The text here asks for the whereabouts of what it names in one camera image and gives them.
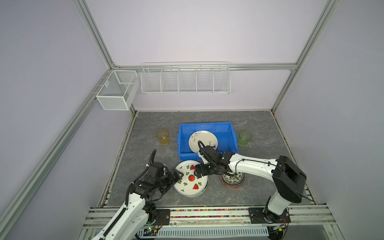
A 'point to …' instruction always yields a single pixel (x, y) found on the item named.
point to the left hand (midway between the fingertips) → (179, 181)
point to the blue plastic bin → (224, 131)
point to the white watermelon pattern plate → (189, 185)
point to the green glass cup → (244, 138)
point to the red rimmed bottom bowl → (231, 187)
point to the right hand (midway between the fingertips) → (199, 173)
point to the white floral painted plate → (207, 138)
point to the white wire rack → (186, 78)
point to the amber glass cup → (164, 135)
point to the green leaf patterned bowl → (235, 180)
